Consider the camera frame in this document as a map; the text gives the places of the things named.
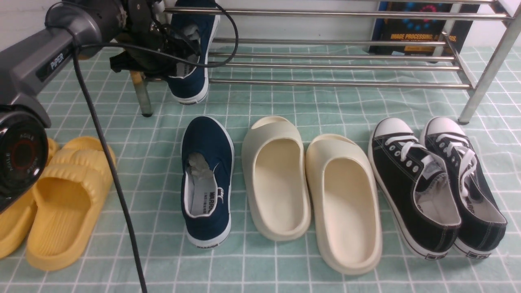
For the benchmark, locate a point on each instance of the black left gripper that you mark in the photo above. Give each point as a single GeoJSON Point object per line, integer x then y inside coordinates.
{"type": "Point", "coordinates": [146, 27]}

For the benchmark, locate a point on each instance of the navy slip-on shoe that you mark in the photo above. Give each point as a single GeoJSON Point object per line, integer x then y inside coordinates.
{"type": "Point", "coordinates": [207, 157]}
{"type": "Point", "coordinates": [193, 77]}

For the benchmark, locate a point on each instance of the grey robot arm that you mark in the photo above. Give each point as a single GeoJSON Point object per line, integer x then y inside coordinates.
{"type": "Point", "coordinates": [73, 28]}

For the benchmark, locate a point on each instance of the metal shoe rack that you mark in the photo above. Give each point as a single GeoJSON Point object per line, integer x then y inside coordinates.
{"type": "Point", "coordinates": [223, 29]}

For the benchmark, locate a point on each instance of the yellow slide right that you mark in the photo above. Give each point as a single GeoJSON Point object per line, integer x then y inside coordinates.
{"type": "Point", "coordinates": [70, 195]}

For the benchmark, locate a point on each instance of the yellow slide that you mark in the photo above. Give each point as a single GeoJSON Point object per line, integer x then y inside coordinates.
{"type": "Point", "coordinates": [12, 228]}
{"type": "Point", "coordinates": [70, 195]}

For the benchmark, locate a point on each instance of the cream slide left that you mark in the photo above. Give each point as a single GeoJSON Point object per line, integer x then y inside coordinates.
{"type": "Point", "coordinates": [274, 172]}

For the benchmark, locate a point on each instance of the cream slide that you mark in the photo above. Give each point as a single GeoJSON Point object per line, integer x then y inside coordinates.
{"type": "Point", "coordinates": [346, 207]}
{"type": "Point", "coordinates": [274, 172]}

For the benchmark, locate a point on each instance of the green checkered cloth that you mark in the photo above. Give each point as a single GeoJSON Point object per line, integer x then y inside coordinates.
{"type": "Point", "coordinates": [148, 162]}

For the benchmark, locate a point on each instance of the yellow slide left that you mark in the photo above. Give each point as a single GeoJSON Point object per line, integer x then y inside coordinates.
{"type": "Point", "coordinates": [12, 228]}

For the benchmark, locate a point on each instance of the image processing book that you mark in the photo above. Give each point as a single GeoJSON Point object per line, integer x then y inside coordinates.
{"type": "Point", "coordinates": [416, 30]}

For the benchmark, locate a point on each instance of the cream slide right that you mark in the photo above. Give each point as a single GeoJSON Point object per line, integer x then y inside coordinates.
{"type": "Point", "coordinates": [346, 207]}

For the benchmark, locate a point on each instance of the black canvas sneaker left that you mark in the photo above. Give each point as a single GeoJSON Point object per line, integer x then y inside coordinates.
{"type": "Point", "coordinates": [416, 184]}

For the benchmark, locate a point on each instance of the black canvas sneaker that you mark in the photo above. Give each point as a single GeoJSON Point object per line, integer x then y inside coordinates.
{"type": "Point", "coordinates": [416, 184]}
{"type": "Point", "coordinates": [483, 225]}

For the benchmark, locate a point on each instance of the black canvas sneaker right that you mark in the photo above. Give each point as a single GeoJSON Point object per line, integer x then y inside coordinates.
{"type": "Point", "coordinates": [483, 225]}

